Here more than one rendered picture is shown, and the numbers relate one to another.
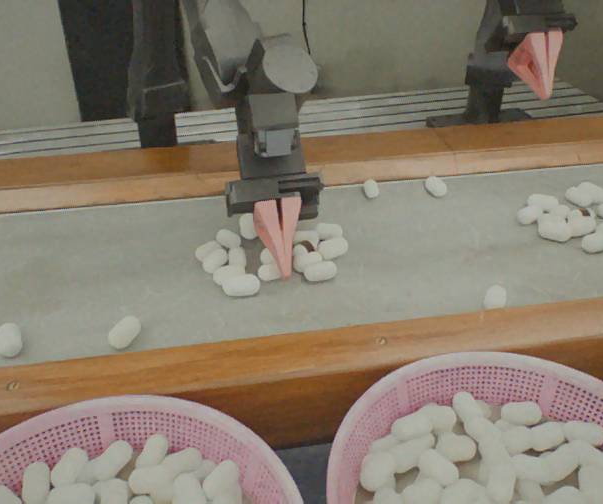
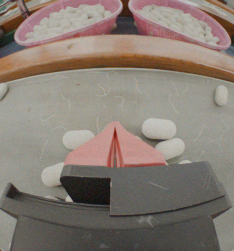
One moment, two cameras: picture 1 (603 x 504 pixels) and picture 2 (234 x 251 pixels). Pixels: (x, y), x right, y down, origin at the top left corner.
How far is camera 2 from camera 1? 0.60 m
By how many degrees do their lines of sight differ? 73
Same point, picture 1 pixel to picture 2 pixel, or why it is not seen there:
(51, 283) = not seen: outside the picture
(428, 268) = (6, 136)
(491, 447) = (59, 29)
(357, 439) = (104, 25)
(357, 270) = (47, 146)
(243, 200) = (194, 164)
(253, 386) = (147, 38)
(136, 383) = (200, 49)
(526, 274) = not seen: outside the picture
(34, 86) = not seen: outside the picture
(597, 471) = (39, 28)
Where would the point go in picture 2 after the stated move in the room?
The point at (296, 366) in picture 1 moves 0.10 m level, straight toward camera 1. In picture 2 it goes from (124, 37) to (130, 13)
